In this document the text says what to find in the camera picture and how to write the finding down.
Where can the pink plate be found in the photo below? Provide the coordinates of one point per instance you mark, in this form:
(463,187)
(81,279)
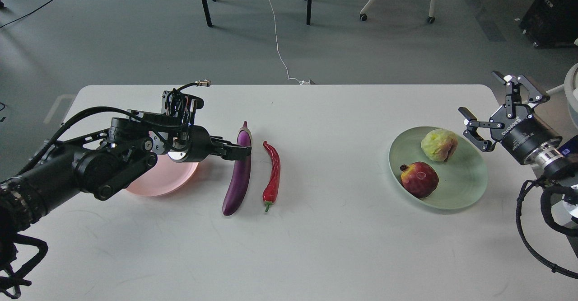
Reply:
(167,176)

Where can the green yellow custard apple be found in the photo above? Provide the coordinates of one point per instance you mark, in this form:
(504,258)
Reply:
(439,144)

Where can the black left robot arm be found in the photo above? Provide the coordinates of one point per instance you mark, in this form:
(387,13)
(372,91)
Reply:
(100,151)

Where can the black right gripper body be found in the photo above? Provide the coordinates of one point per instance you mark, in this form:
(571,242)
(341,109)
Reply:
(523,133)

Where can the purple eggplant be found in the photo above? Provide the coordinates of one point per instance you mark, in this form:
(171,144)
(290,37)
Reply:
(241,175)

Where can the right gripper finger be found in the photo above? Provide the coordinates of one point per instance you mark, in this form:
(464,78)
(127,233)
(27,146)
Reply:
(471,126)
(513,99)

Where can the red chili pepper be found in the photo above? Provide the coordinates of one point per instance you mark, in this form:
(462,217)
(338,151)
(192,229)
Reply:
(269,195)

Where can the white chair at right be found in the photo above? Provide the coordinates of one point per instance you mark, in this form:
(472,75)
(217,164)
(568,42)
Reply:
(569,88)

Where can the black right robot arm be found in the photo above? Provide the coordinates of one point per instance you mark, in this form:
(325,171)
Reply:
(559,177)

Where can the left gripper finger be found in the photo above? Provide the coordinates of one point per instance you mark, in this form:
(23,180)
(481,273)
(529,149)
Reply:
(235,152)

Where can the red pomegranate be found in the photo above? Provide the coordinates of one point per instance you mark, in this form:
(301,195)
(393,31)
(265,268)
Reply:
(419,179)

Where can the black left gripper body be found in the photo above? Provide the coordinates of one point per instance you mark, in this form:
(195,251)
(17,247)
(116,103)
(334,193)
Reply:
(199,145)

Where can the black equipment case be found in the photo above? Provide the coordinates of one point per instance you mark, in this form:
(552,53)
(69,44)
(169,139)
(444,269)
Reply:
(551,23)

